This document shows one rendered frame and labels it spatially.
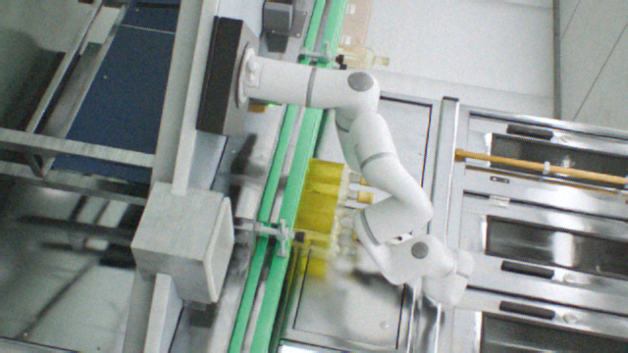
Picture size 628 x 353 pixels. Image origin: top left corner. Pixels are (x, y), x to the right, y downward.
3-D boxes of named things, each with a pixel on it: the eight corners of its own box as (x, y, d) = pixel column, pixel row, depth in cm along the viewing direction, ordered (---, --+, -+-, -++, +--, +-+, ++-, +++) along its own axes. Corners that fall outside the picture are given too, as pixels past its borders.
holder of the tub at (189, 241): (181, 307, 169) (212, 314, 168) (166, 253, 146) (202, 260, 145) (200, 245, 178) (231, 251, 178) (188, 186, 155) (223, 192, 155)
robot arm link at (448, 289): (426, 236, 164) (449, 252, 182) (404, 287, 163) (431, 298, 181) (459, 249, 159) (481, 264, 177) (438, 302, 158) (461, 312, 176)
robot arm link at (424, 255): (435, 206, 165) (378, 230, 169) (406, 182, 146) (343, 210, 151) (459, 270, 158) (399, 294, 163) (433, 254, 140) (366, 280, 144)
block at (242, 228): (227, 246, 178) (253, 251, 178) (224, 227, 170) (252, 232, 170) (230, 233, 180) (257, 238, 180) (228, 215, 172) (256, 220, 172)
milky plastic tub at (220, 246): (180, 299, 164) (216, 306, 163) (168, 254, 146) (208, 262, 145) (200, 235, 174) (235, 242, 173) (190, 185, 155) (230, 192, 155)
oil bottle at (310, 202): (267, 213, 195) (343, 226, 193) (267, 201, 190) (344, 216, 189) (271, 196, 198) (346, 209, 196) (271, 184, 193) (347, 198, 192)
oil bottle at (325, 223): (262, 229, 192) (340, 244, 190) (262, 220, 187) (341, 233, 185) (267, 213, 195) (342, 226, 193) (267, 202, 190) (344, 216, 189)
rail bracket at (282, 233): (254, 254, 179) (302, 263, 178) (252, 221, 165) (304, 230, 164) (256, 244, 181) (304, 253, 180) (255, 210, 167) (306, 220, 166)
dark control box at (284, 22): (262, 27, 209) (289, 32, 208) (261, 7, 202) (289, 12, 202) (268, 9, 213) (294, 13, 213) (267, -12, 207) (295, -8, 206)
